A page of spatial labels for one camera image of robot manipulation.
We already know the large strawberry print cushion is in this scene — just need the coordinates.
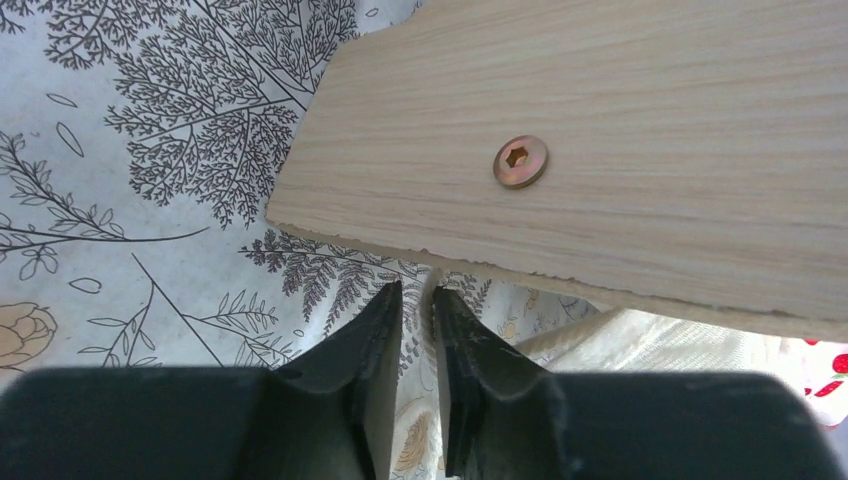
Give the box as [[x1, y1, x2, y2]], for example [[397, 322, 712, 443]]
[[517, 308, 847, 428]]

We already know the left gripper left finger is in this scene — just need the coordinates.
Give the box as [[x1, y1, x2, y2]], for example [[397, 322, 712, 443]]
[[1, 282, 403, 479]]

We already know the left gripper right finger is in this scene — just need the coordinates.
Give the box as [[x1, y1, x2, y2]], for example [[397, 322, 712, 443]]
[[432, 287, 845, 479]]

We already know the brass hex bolt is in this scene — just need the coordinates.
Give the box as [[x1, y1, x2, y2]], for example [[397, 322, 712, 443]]
[[493, 135, 549, 189]]

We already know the floral table mat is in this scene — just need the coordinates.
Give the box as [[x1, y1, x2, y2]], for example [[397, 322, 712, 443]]
[[0, 0, 604, 480]]

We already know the wooden pet bed frame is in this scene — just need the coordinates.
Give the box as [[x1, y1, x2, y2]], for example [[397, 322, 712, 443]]
[[266, 1, 847, 342]]

